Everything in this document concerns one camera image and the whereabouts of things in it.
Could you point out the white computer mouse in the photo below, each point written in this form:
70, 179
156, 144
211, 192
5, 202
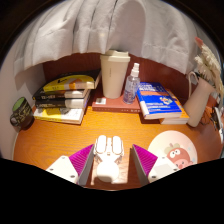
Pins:
108, 156

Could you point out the cream lidded travel cup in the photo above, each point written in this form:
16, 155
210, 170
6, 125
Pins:
114, 76

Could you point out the white ceramic jug vase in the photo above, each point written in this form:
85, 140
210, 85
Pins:
198, 103

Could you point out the clear spray bottle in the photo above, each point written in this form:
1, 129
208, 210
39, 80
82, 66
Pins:
131, 86

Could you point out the white pleated curtain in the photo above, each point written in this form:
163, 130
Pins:
110, 23

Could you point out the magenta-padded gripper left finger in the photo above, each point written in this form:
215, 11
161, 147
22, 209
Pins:
65, 167

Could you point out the yellow and white book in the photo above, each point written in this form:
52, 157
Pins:
58, 115

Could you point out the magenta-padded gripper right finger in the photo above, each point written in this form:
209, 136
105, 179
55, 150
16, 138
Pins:
161, 166

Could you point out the yellow cover book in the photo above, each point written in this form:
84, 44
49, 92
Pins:
71, 81

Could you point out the black spine book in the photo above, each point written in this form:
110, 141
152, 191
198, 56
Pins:
58, 102

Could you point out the blue book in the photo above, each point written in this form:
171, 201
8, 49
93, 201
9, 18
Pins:
156, 100

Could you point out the dark mug with green inside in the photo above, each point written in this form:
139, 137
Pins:
21, 113

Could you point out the white daisy flower bunch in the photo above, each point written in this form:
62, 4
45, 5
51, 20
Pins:
210, 66

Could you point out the round pink cartoon mouse pad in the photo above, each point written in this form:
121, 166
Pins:
173, 141

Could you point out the white device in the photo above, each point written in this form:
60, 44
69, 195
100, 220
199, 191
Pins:
220, 125

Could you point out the red-brown hardcover book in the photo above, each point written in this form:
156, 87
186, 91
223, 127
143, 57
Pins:
113, 106

